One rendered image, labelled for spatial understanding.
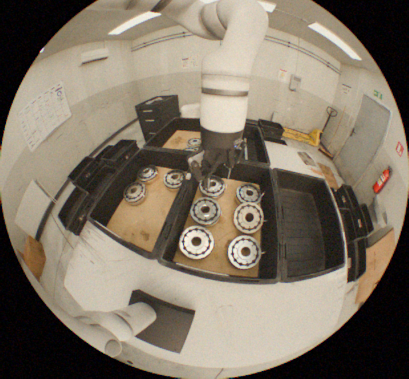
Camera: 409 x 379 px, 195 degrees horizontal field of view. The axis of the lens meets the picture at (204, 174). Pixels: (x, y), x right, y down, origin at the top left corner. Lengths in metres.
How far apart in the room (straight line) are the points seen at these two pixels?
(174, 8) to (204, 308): 0.68
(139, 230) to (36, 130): 2.86
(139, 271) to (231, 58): 0.65
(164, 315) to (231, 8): 0.68
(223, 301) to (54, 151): 3.19
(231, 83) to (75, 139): 3.20
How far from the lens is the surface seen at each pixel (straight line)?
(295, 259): 0.50
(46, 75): 3.32
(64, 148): 3.16
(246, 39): 0.17
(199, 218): 0.39
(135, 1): 0.15
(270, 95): 3.59
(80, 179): 1.63
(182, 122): 0.89
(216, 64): 0.16
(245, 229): 0.40
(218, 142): 0.18
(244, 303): 0.57
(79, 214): 1.26
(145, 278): 0.58
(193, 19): 0.20
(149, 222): 0.46
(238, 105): 0.17
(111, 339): 0.31
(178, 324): 0.53
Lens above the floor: 1.22
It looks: 47 degrees down
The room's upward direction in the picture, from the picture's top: straight up
